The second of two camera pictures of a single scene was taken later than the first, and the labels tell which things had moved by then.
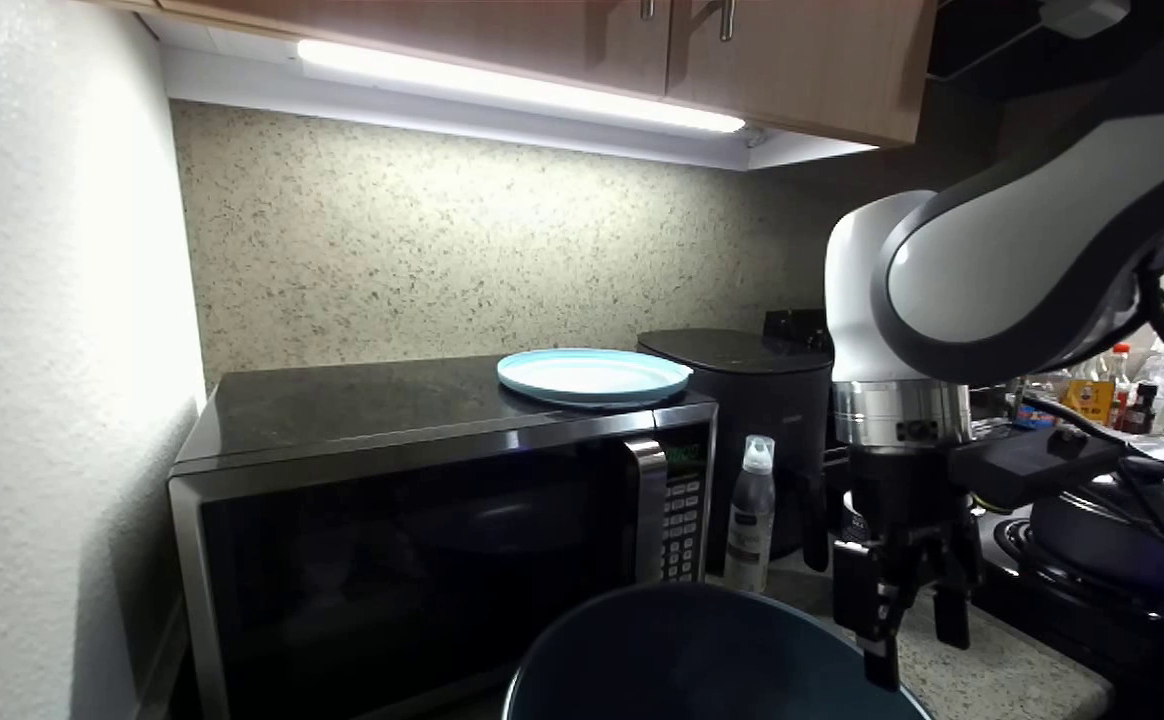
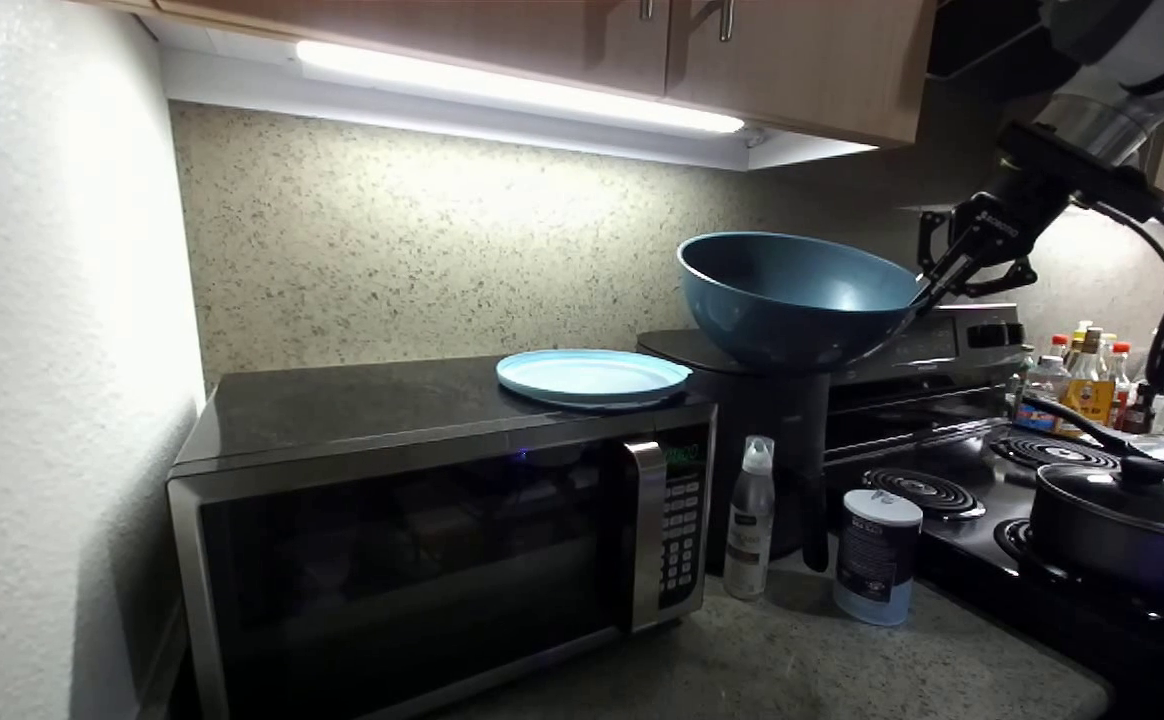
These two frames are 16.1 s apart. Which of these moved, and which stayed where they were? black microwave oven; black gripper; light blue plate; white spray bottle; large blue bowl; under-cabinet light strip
Moved: large blue bowl; black gripper
Stayed: white spray bottle; black microwave oven; under-cabinet light strip; light blue plate
